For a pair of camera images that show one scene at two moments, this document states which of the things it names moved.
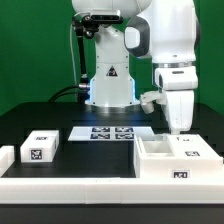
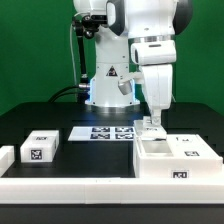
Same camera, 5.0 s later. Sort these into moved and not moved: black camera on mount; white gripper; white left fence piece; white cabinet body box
Moved: white gripper
Not moved: white left fence piece; black camera on mount; white cabinet body box
